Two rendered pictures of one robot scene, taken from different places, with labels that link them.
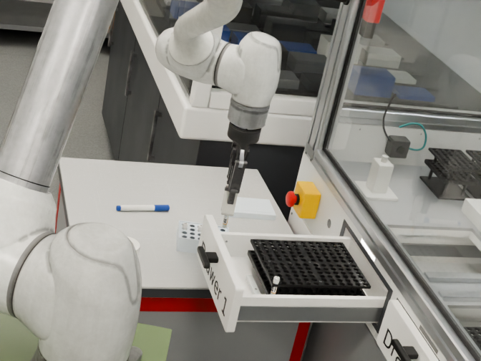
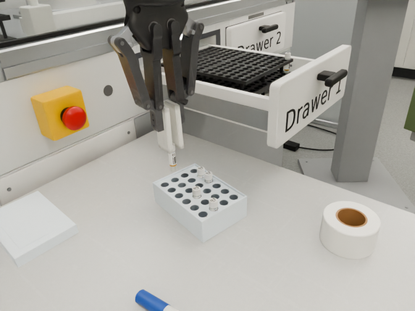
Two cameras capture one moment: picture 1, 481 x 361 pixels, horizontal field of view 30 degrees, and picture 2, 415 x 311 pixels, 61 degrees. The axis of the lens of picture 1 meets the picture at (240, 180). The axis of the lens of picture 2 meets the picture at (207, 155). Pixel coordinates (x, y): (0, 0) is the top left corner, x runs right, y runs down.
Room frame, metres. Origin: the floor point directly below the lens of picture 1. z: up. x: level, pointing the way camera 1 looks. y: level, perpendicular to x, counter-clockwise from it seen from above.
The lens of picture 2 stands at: (2.09, 0.44, 1.11)
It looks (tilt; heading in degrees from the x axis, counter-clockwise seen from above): 30 degrees down; 241
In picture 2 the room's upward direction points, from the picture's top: 3 degrees counter-clockwise
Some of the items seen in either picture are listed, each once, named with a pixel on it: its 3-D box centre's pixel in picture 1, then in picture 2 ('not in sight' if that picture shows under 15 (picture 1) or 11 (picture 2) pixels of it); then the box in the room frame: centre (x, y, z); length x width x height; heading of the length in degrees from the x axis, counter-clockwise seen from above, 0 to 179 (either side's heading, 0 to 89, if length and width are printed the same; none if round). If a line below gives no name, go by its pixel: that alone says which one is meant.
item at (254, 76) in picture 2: (265, 262); (267, 70); (1.65, -0.09, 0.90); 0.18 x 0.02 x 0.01; 20
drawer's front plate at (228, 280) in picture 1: (218, 270); (313, 91); (1.62, 0.01, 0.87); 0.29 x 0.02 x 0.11; 20
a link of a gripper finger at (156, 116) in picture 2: not in sight; (150, 115); (1.94, 0.02, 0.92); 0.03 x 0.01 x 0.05; 9
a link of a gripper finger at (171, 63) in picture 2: (237, 170); (171, 62); (1.90, 0.01, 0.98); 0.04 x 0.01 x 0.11; 99
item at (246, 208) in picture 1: (249, 208); (29, 224); (2.13, -0.04, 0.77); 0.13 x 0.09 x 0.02; 106
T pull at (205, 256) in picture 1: (209, 257); (329, 76); (1.61, 0.03, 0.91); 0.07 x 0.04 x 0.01; 20
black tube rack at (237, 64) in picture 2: (306, 274); (226, 75); (1.69, -0.18, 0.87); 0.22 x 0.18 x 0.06; 110
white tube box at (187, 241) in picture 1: (202, 238); (198, 199); (1.90, 0.06, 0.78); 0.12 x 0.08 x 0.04; 99
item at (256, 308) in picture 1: (309, 276); (223, 76); (1.69, -0.19, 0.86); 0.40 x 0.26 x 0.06; 110
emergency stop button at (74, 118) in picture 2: (292, 199); (72, 117); (2.02, -0.14, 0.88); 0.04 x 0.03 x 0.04; 20
